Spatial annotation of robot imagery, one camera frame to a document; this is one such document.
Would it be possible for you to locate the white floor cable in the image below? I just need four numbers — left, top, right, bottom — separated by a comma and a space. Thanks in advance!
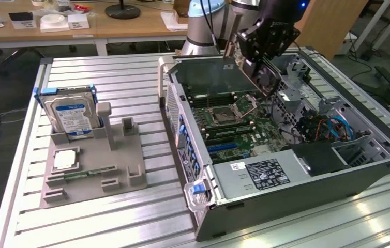
0, 107, 27, 123

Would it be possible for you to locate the red wire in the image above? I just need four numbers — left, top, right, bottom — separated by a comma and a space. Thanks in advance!
317, 117, 334, 142

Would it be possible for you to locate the brown cardboard box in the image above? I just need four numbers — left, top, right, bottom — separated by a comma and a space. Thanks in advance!
172, 0, 192, 25

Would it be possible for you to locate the white labelled box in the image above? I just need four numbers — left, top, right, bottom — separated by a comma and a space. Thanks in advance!
67, 14, 90, 30

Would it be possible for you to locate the green motherboard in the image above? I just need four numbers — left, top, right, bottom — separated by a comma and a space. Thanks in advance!
190, 90, 290, 166

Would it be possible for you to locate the grey power supply with labels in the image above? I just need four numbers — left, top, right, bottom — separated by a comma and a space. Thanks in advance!
211, 148, 311, 201

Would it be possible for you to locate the black round lamp base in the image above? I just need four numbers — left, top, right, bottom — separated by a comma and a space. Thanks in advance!
104, 0, 142, 20

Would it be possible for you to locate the perforated metal disk bay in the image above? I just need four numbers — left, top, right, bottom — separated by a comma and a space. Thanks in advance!
273, 74, 323, 130

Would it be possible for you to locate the black and white box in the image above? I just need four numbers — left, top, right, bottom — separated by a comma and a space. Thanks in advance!
8, 12, 38, 30

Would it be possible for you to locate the black chair base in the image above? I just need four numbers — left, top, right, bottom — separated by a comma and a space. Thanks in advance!
0, 46, 46, 77

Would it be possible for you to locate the green RAM stick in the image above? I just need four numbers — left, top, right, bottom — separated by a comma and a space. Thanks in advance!
63, 169, 104, 180
203, 125, 255, 136

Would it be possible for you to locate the silver CPU chip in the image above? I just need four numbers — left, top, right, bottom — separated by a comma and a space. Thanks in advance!
52, 151, 79, 172

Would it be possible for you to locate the CPU socket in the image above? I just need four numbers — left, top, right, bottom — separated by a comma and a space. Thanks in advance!
208, 105, 238, 128

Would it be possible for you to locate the white desk frame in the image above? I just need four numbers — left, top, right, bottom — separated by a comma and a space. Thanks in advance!
347, 0, 390, 71

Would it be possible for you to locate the wooden desk with white frame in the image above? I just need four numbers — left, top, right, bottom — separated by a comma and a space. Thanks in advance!
0, 0, 285, 50

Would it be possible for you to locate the white box with round bowl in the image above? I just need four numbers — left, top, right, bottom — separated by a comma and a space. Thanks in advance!
39, 14, 71, 34

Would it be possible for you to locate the black cable behind case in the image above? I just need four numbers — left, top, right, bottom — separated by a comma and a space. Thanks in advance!
294, 42, 331, 60

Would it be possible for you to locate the grey metal bay bracket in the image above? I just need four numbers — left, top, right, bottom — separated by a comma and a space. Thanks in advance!
331, 130, 390, 169

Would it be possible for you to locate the wooden cabinet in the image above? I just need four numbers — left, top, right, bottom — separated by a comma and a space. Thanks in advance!
259, 0, 370, 60

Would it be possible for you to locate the blue data wire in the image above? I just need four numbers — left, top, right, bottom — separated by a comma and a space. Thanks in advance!
329, 116, 355, 142

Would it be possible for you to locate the black plastic shroud box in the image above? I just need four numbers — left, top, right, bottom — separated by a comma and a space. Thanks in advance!
282, 141, 353, 178

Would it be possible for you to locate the open dark grey PC case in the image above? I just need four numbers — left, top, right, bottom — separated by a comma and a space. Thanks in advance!
156, 46, 390, 242

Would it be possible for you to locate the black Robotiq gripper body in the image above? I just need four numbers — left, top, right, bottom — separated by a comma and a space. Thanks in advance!
257, 0, 311, 29

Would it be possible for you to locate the graphics card with black fan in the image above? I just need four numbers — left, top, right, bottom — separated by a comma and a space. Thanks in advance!
223, 14, 283, 99

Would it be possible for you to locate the grey plastic parts rack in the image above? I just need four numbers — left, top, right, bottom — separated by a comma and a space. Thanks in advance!
38, 102, 148, 210

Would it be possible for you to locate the hard disk with blue caddy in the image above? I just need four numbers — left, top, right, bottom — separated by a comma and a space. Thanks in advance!
31, 86, 99, 142

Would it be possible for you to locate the white paper stack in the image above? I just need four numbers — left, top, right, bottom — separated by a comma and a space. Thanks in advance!
160, 11, 190, 32

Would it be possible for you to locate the metal socket cover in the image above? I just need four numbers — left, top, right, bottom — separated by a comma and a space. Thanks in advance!
233, 92, 259, 122

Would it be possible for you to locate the blue expansion slot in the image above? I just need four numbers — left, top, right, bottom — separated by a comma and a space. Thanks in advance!
208, 141, 238, 153

